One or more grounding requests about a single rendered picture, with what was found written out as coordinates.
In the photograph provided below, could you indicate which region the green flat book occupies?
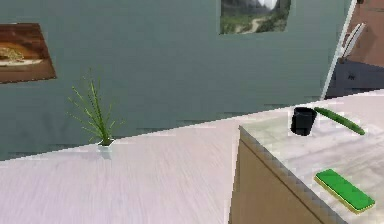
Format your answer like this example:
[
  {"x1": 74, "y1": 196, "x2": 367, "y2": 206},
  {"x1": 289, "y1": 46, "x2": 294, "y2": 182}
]
[{"x1": 313, "y1": 168, "x2": 377, "y2": 214}]

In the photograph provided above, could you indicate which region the brown room door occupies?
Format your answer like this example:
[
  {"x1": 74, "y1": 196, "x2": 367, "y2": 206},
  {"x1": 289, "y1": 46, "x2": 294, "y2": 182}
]
[{"x1": 339, "y1": 0, "x2": 384, "y2": 68}]

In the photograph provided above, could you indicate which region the beige cabinet with pale top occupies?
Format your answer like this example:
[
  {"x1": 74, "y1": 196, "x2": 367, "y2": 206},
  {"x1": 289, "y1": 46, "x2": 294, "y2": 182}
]
[{"x1": 227, "y1": 89, "x2": 384, "y2": 224}]

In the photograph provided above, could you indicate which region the brown framed wall picture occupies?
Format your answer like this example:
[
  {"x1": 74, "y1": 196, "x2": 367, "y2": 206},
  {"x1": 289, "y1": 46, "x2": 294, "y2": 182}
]
[{"x1": 0, "y1": 22, "x2": 58, "y2": 85}]

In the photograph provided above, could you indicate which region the green house plant white pot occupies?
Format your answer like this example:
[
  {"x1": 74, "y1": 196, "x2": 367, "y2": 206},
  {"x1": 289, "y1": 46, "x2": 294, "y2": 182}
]
[{"x1": 66, "y1": 68, "x2": 126, "y2": 160}]

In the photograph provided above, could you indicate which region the white door handle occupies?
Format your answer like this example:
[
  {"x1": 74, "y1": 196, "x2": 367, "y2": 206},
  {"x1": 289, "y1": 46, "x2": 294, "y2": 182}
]
[{"x1": 341, "y1": 22, "x2": 367, "y2": 60}]

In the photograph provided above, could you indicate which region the green cucumber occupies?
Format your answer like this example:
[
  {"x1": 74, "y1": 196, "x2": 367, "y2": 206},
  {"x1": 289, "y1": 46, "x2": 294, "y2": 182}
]
[{"x1": 313, "y1": 106, "x2": 367, "y2": 136}]

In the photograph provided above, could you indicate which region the green landscape wall picture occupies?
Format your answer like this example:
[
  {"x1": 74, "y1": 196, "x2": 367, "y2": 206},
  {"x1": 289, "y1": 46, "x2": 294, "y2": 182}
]
[{"x1": 219, "y1": 0, "x2": 292, "y2": 36}]

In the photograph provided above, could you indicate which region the black cup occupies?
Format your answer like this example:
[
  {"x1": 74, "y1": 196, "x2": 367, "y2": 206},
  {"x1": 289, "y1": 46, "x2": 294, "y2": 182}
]
[{"x1": 290, "y1": 106, "x2": 318, "y2": 137}]

